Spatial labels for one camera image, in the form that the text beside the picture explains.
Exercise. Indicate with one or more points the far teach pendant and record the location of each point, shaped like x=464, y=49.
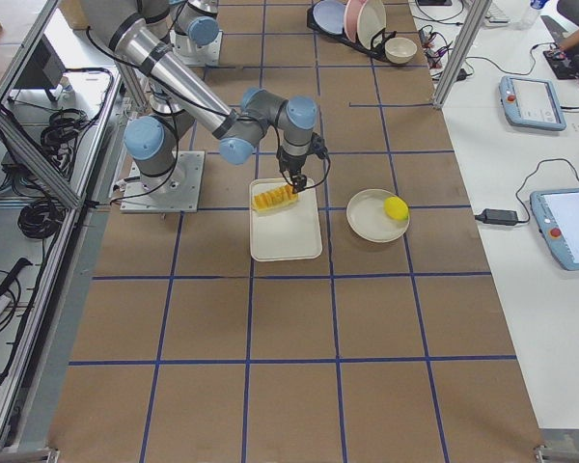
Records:
x=531, y=103

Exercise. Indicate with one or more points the teach pendant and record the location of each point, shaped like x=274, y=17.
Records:
x=531, y=103
x=557, y=216

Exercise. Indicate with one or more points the pink plate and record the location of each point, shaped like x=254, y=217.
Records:
x=350, y=19

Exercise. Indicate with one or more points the cream deep bowl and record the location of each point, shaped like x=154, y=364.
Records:
x=400, y=50

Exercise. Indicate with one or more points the near teach pendant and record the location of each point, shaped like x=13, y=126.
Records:
x=557, y=216

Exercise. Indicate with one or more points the black power brick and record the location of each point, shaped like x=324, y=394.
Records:
x=503, y=217

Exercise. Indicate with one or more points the aluminium frame post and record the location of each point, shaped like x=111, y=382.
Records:
x=470, y=28

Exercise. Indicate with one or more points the sliced orange bread loaf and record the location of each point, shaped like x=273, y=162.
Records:
x=273, y=199

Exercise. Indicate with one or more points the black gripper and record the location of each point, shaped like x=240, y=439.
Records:
x=289, y=165

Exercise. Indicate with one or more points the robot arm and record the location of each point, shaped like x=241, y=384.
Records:
x=195, y=25
x=139, y=33

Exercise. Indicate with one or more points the yellow lemon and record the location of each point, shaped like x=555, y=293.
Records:
x=396, y=208

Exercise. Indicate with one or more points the black dish rack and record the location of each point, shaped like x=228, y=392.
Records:
x=377, y=53

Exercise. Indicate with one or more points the light blue plate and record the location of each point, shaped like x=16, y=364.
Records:
x=329, y=16

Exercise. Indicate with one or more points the aluminium side frame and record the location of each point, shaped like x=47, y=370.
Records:
x=62, y=121

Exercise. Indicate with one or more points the cream shallow bowl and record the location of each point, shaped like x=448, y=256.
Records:
x=365, y=215

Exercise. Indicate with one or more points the cream plate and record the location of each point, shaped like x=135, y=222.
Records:
x=371, y=23

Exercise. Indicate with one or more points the cream rectangular tray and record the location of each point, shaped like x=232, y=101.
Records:
x=287, y=233

